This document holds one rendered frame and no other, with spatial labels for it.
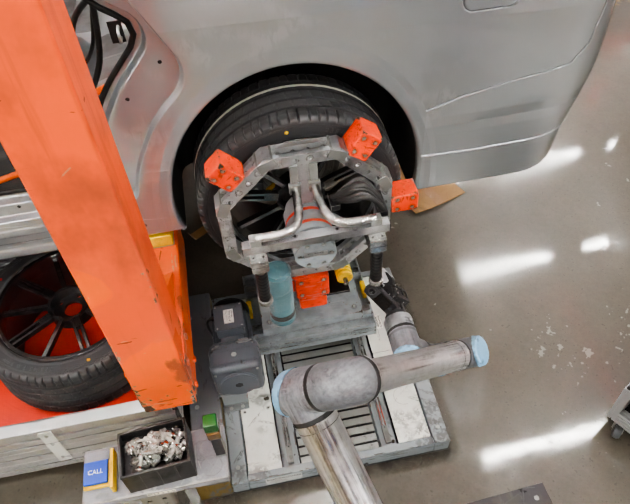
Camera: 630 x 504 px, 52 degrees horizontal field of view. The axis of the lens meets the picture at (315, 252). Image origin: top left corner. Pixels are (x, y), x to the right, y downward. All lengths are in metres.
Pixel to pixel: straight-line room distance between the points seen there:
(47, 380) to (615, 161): 2.89
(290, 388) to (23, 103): 0.86
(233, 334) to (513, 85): 1.25
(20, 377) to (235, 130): 1.08
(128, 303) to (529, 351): 1.74
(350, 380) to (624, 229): 2.12
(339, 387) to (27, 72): 0.91
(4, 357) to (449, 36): 1.73
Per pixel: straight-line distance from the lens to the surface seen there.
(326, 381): 1.52
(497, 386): 2.69
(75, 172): 1.32
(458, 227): 3.17
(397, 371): 1.64
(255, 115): 1.90
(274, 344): 2.56
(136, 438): 2.00
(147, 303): 1.62
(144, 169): 1.99
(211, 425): 1.86
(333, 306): 2.55
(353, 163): 1.88
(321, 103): 1.91
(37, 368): 2.31
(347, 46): 1.82
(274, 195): 2.05
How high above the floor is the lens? 2.30
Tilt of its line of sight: 50 degrees down
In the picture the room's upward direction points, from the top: 4 degrees counter-clockwise
